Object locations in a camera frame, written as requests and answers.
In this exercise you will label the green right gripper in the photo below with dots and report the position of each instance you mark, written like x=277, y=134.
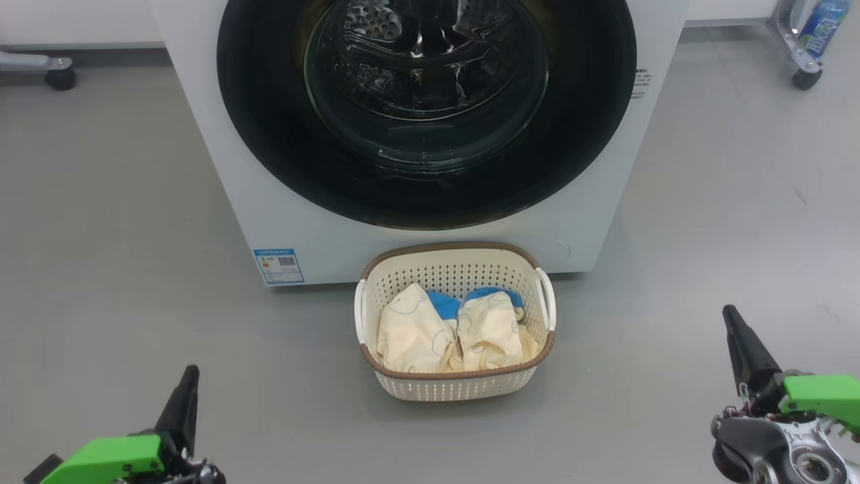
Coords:
x=826, y=396

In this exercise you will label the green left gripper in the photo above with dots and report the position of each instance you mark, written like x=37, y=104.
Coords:
x=107, y=460

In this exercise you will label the cream blue-trimmed baby garment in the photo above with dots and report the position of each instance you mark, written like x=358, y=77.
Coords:
x=410, y=329
x=494, y=329

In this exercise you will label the washing machine glass door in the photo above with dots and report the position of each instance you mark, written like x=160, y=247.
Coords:
x=578, y=134

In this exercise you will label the white front-load washing machine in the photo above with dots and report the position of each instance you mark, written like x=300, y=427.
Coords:
x=269, y=222

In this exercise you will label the cream laundry basket brown rim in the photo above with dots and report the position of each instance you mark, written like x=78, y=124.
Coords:
x=450, y=269

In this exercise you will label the blue green drink bottle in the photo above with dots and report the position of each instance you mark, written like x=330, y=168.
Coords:
x=821, y=27

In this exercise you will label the grey cart leg with caster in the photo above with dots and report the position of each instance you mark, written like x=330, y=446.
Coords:
x=59, y=79

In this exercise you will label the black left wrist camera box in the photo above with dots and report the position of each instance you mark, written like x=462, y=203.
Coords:
x=44, y=474

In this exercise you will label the chrome cart frame with caster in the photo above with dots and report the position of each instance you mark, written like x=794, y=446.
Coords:
x=805, y=75

